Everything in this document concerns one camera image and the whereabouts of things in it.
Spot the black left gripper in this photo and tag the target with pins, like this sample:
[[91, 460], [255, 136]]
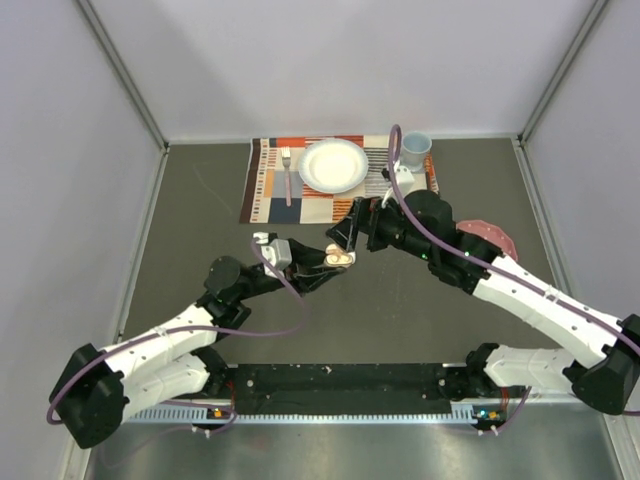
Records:
[[305, 273]]

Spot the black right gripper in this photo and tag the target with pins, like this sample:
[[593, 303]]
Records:
[[367, 214]]

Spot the beige case with black oval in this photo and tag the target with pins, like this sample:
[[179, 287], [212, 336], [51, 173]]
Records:
[[336, 257]]

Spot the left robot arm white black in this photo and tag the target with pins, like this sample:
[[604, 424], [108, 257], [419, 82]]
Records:
[[100, 389]]

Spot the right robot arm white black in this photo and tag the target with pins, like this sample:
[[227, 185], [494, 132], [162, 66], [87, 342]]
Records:
[[597, 354]]

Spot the white plate with blue rim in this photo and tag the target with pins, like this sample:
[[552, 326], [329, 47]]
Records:
[[333, 166]]

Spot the multicoloured patchwork placemat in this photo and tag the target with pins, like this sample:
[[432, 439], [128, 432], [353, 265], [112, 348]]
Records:
[[264, 193]]

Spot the light blue mug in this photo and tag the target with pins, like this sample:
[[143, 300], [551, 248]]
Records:
[[415, 147]]

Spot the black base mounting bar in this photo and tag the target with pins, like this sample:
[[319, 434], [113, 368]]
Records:
[[348, 389]]

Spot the pink dotted plate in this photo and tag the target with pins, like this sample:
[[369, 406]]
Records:
[[491, 233]]

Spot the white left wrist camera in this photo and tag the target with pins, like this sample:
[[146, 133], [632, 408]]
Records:
[[276, 251]]

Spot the pink handled metal fork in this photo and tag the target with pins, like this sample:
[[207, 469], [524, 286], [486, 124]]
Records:
[[286, 163]]

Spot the aluminium frame post left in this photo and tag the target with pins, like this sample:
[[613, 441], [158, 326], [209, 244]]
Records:
[[99, 31]]

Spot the aluminium frame post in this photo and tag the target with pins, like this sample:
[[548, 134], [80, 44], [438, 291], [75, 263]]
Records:
[[587, 27], [99, 31]]

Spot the aluminium frame post right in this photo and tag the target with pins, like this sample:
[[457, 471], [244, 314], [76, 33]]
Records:
[[587, 27]]

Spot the grey slotted cable duct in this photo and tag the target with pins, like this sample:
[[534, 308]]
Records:
[[459, 414]]

